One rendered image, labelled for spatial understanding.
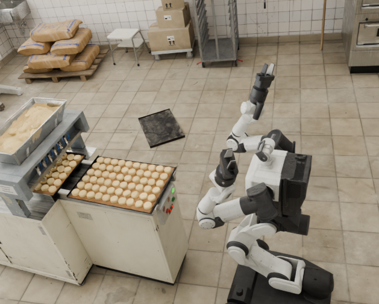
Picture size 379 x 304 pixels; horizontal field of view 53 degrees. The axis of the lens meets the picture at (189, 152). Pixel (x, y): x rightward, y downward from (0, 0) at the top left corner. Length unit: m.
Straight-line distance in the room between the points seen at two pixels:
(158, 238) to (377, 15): 3.49
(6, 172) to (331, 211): 2.45
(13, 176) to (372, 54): 4.07
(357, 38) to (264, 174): 3.30
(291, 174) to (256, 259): 0.82
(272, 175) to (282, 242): 1.34
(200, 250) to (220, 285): 0.35
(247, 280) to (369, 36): 3.20
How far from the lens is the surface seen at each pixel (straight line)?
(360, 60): 5.07
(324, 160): 3.84
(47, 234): 2.70
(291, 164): 1.94
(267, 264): 2.57
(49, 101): 2.77
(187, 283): 3.01
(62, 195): 2.63
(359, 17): 4.84
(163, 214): 2.40
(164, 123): 4.46
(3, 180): 2.45
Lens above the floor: 2.55
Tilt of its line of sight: 40 degrees down
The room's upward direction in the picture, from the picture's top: 11 degrees counter-clockwise
